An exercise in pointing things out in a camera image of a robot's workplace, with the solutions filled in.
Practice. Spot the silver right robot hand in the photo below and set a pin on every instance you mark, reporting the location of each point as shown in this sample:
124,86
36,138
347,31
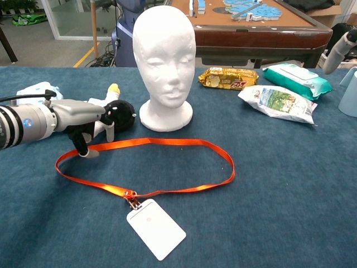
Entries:
336,56

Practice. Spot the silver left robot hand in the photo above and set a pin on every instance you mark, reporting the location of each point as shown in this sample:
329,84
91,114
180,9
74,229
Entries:
78,114

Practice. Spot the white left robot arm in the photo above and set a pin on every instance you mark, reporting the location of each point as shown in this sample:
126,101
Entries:
25,125

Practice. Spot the black and white plush toy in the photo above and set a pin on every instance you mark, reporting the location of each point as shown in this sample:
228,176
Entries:
120,114

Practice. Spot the white foam mannequin head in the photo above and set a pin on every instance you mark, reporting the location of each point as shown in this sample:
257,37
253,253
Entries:
164,56

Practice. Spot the white storage crate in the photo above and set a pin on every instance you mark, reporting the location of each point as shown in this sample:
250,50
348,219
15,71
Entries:
323,60

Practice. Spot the brown cardboard box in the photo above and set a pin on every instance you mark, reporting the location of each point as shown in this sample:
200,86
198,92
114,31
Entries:
329,15

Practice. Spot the pale blue lidded cup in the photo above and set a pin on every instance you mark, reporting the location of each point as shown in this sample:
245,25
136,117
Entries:
348,97

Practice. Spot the green wet wipes pack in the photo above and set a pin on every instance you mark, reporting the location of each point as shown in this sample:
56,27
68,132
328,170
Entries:
295,78

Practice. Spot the light blue wet wipes pack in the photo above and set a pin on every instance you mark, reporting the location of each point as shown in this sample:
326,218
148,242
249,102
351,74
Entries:
36,89

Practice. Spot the black cloth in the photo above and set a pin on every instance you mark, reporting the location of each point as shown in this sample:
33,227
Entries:
309,4

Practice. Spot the white snack bag green print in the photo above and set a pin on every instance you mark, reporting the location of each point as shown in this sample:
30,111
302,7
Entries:
279,103

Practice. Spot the wooden pole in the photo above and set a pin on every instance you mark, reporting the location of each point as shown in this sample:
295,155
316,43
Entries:
94,30

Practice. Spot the blue machine base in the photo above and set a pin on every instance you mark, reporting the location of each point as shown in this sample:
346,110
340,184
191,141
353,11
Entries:
124,42

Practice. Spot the brown mahjong table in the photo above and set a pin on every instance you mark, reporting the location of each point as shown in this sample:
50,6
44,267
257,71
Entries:
251,39

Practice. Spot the blue mahjong tile heap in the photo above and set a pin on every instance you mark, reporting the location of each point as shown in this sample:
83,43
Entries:
259,9

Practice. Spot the dark furniture leg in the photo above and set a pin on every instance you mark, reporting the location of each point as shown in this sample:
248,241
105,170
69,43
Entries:
8,44

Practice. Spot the gold biscuit packet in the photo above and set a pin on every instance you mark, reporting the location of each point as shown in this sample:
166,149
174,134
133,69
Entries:
228,78

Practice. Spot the green potted plants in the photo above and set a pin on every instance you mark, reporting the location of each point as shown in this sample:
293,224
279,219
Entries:
16,5

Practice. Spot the small mahjong tile stack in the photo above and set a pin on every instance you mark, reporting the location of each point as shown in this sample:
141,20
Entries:
199,7

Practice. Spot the blue felt table mat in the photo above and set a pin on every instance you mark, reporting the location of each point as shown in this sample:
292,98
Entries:
251,209

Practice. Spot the glass partition frame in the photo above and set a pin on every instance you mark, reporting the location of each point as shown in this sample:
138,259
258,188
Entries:
54,28

